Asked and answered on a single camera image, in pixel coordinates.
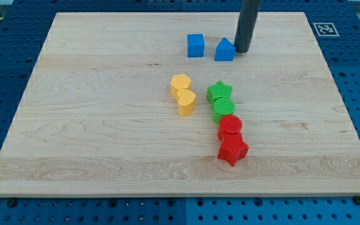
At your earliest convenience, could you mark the white fiducial marker tag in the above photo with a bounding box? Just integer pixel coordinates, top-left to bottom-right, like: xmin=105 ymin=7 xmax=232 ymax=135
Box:
xmin=312 ymin=22 xmax=339 ymax=37

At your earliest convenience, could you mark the red star block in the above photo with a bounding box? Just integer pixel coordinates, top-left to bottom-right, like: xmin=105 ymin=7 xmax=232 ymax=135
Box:
xmin=217 ymin=132 xmax=249 ymax=166

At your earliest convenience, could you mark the green cylinder block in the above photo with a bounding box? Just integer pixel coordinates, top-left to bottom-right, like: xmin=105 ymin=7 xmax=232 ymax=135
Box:
xmin=212 ymin=97 xmax=235 ymax=124

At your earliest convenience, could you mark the blue triangle block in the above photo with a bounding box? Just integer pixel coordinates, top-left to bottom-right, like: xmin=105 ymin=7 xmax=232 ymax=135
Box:
xmin=214 ymin=37 xmax=236 ymax=61

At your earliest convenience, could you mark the light wooden board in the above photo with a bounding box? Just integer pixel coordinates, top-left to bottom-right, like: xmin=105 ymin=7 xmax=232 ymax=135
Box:
xmin=0 ymin=12 xmax=360 ymax=198

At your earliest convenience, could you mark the yellow hexagon block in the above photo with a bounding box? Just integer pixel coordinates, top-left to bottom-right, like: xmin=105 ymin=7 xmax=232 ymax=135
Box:
xmin=170 ymin=74 xmax=192 ymax=100

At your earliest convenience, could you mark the green star block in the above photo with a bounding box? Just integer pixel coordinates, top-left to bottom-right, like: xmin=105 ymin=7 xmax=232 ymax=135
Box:
xmin=206 ymin=81 xmax=233 ymax=106

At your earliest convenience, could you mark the blue cube block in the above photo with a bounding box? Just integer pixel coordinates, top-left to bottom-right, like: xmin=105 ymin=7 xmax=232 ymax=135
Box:
xmin=187 ymin=34 xmax=204 ymax=58

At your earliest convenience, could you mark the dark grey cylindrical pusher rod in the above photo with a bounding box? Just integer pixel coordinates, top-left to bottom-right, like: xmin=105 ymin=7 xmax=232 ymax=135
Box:
xmin=234 ymin=0 xmax=261 ymax=53

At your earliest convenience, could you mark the yellow heart block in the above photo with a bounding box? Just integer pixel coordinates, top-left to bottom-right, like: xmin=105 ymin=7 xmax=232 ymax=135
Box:
xmin=177 ymin=89 xmax=196 ymax=116

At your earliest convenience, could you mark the red cylinder block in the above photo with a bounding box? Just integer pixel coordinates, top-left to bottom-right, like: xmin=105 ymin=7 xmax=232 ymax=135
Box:
xmin=217 ymin=114 xmax=243 ymax=140

